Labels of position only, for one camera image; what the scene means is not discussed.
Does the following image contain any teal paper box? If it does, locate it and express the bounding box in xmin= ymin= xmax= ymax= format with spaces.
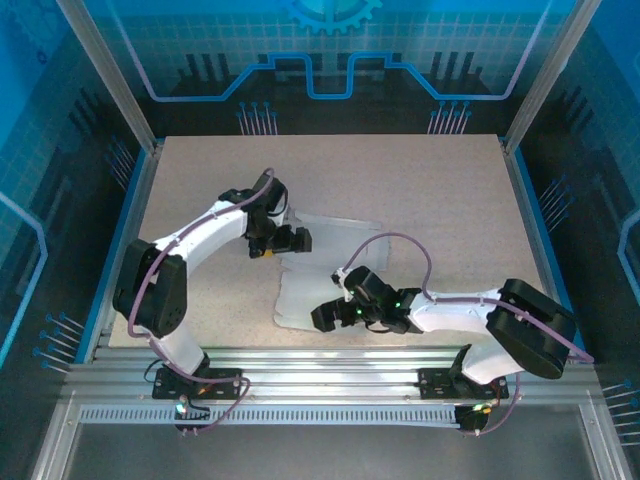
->
xmin=272 ymin=212 xmax=391 ymax=334

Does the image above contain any black controller module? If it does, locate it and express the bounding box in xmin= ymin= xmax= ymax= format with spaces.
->
xmin=454 ymin=403 xmax=494 ymax=434
xmin=172 ymin=397 xmax=214 ymax=437

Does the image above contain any blue table edge strip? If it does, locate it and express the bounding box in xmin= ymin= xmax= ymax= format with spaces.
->
xmin=513 ymin=148 xmax=596 ymax=364
xmin=73 ymin=148 xmax=152 ymax=364

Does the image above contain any wide aluminium frame rail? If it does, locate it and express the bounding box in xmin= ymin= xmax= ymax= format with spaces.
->
xmin=62 ymin=344 xmax=604 ymax=404

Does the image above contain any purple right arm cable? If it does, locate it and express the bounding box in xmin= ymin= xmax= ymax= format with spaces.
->
xmin=343 ymin=232 xmax=596 ymax=437

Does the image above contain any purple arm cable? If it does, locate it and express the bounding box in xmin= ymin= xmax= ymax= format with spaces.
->
xmin=343 ymin=232 xmax=596 ymax=437
xmin=127 ymin=167 xmax=277 ymax=437

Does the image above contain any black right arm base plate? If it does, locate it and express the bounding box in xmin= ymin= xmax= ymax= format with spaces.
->
xmin=417 ymin=367 xmax=510 ymax=401

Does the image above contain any slotted grey cable duct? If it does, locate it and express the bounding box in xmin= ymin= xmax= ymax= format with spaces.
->
xmin=78 ymin=403 xmax=464 ymax=430

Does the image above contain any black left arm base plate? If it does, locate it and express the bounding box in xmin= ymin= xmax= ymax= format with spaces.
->
xmin=151 ymin=366 xmax=245 ymax=401

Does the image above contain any aluminium table side rail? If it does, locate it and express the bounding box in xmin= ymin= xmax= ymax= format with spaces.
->
xmin=94 ymin=142 xmax=164 ymax=351
xmin=499 ymin=139 xmax=576 ymax=351

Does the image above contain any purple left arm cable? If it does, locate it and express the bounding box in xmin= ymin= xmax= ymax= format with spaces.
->
xmin=127 ymin=167 xmax=277 ymax=437

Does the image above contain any aluminium upright post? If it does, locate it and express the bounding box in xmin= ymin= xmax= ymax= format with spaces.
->
xmin=55 ymin=0 xmax=165 ymax=155
xmin=501 ymin=0 xmax=587 ymax=155

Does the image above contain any aluminium lower frame rail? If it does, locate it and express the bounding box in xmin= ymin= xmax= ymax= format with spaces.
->
xmin=577 ymin=402 xmax=635 ymax=480
xmin=30 ymin=399 xmax=84 ymax=480

